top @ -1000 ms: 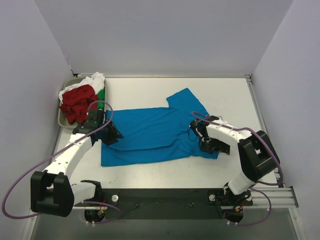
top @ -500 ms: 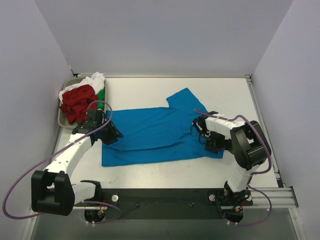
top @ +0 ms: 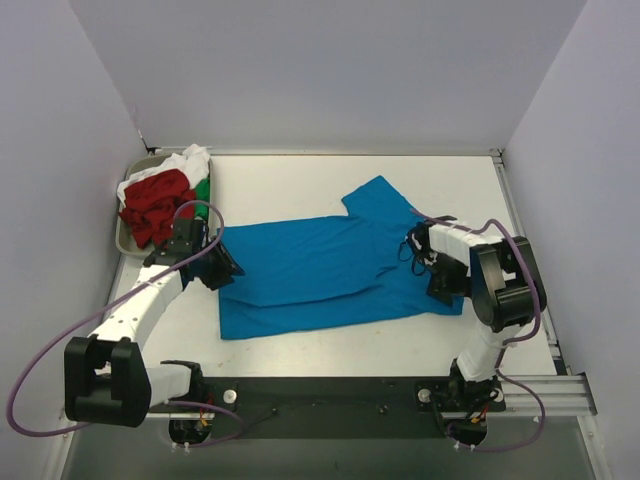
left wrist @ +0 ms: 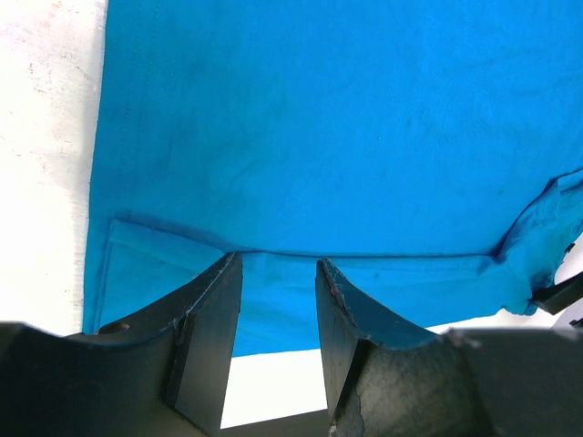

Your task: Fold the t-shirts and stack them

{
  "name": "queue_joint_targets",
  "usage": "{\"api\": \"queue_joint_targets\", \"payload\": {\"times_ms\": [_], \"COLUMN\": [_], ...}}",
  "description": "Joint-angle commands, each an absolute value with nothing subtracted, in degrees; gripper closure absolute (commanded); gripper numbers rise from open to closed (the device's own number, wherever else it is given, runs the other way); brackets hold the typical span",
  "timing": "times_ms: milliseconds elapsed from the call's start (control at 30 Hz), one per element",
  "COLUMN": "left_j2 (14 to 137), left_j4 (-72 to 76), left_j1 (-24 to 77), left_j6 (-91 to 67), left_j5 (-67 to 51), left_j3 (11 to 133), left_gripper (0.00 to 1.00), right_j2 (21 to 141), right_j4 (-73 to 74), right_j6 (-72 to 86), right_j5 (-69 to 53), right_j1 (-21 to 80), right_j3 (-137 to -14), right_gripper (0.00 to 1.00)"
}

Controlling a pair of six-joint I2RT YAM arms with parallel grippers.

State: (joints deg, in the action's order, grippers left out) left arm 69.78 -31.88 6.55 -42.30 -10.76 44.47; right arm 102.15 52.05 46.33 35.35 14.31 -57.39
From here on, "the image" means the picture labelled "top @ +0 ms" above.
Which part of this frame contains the blue t shirt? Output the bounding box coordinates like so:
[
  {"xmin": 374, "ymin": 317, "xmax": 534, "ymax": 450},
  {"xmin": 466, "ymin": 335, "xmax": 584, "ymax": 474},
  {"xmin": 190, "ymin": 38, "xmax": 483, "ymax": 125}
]
[{"xmin": 219, "ymin": 176, "xmax": 464, "ymax": 340}]

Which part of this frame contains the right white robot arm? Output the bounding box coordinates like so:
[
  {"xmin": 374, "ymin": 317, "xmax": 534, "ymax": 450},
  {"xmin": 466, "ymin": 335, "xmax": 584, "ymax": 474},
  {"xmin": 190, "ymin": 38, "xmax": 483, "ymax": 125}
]
[{"xmin": 404, "ymin": 216, "xmax": 547, "ymax": 403}]

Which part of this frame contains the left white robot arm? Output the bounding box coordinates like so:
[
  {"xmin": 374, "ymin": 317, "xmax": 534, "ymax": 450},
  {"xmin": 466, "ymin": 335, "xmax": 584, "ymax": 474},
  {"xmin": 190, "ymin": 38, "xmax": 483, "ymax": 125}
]
[{"xmin": 64, "ymin": 218, "xmax": 244, "ymax": 427}]

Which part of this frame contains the green t shirt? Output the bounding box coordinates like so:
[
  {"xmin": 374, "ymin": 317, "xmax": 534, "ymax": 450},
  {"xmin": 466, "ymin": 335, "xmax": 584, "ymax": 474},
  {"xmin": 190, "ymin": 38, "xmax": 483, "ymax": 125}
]
[{"xmin": 194, "ymin": 178, "xmax": 211, "ymax": 221}]

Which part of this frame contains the red t shirt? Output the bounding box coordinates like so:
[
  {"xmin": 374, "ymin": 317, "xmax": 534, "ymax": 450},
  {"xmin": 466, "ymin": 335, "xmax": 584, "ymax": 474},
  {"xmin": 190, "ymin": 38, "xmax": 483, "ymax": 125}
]
[{"xmin": 119, "ymin": 169, "xmax": 196, "ymax": 249}]

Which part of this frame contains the white t shirt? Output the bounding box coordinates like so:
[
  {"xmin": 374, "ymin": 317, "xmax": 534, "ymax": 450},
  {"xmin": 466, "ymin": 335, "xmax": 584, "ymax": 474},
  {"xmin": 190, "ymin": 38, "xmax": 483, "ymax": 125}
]
[{"xmin": 116, "ymin": 144, "xmax": 210, "ymax": 205}]

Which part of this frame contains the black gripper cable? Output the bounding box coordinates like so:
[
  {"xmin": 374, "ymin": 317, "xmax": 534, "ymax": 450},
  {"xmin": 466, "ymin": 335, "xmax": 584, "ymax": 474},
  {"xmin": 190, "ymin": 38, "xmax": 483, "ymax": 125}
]
[{"xmin": 397, "ymin": 229, "xmax": 441, "ymax": 276}]

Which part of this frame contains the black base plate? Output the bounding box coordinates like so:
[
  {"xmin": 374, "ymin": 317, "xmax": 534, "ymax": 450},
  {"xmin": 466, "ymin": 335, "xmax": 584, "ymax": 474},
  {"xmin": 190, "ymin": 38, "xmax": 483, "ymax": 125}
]
[{"xmin": 145, "ymin": 375, "xmax": 506, "ymax": 441}]

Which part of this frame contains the aluminium front rail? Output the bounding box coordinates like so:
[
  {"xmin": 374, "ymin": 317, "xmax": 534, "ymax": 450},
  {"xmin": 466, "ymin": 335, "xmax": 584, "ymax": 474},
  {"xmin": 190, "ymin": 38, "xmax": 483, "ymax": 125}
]
[{"xmin": 60, "ymin": 375, "xmax": 599, "ymax": 420}]

